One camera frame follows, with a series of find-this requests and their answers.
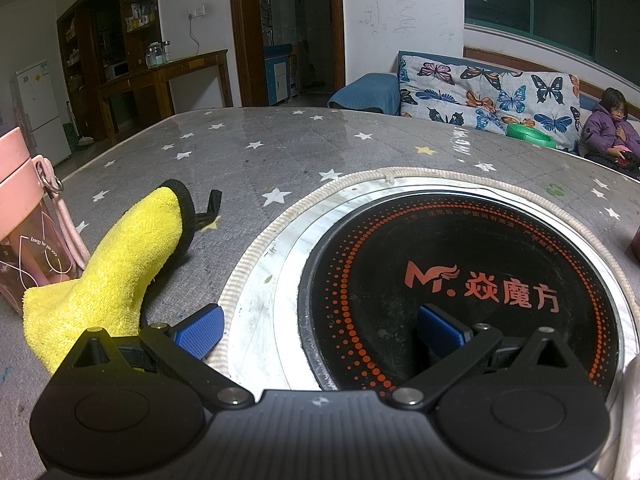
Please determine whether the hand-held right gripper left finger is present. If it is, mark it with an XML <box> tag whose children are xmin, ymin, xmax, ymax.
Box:
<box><xmin>52</xmin><ymin>304</ymin><xmax>256</xmax><ymax>409</ymax></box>

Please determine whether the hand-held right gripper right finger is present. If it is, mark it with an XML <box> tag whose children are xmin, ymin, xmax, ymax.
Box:
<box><xmin>392</xmin><ymin>305</ymin><xmax>588</xmax><ymax>409</ymax></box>

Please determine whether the yellow cleaning cloth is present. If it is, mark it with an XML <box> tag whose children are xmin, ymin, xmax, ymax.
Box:
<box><xmin>22</xmin><ymin>179</ymin><xmax>223</xmax><ymax>376</ymax></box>

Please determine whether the pink water bottle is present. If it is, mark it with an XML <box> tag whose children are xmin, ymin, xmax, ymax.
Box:
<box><xmin>0</xmin><ymin>127</ymin><xmax>91</xmax><ymax>316</ymax></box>

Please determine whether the round black induction cooktop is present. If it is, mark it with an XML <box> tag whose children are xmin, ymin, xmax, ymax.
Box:
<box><xmin>247</xmin><ymin>176</ymin><xmax>640</xmax><ymax>396</ymax></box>

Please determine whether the grey star-print table cover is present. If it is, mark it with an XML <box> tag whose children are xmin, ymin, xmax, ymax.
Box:
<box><xmin>0</xmin><ymin>106</ymin><xmax>640</xmax><ymax>480</ymax></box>

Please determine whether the green plastic basin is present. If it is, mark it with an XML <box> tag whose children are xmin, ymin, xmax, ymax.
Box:
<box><xmin>506</xmin><ymin>123</ymin><xmax>558</xmax><ymax>148</ymax></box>

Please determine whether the broom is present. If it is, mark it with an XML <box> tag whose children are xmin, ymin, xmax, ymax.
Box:
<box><xmin>65</xmin><ymin>100</ymin><xmax>96</xmax><ymax>148</ymax></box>

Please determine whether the butterfly print blanket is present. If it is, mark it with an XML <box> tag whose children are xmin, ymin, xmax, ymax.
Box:
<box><xmin>398</xmin><ymin>55</ymin><xmax>583</xmax><ymax>151</ymax></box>

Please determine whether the blue sofa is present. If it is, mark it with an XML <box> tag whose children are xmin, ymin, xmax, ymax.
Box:
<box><xmin>327</xmin><ymin>50</ymin><xmax>640</xmax><ymax>126</ymax></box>

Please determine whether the wooden side table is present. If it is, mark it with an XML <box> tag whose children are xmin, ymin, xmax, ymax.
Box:
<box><xmin>95</xmin><ymin>50</ymin><xmax>235</xmax><ymax>146</ymax></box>

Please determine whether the small blue cabinet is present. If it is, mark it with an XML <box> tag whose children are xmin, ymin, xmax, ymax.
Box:
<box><xmin>263</xmin><ymin>44</ymin><xmax>296</xmax><ymax>106</ymax></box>

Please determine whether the white refrigerator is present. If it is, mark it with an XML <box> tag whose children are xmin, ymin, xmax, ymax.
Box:
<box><xmin>11</xmin><ymin>60</ymin><xmax>72</xmax><ymax>166</ymax></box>

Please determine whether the wooden shelf cabinet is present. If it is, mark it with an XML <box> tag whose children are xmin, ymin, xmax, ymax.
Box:
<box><xmin>56</xmin><ymin>0</ymin><xmax>163</xmax><ymax>141</ymax></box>

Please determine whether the dark window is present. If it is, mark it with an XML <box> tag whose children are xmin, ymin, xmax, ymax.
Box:
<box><xmin>462</xmin><ymin>0</ymin><xmax>640</xmax><ymax>73</ymax></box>

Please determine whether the wooden door frame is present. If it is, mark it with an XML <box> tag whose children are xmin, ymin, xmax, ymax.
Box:
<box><xmin>227</xmin><ymin>0</ymin><xmax>347</xmax><ymax>108</ymax></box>

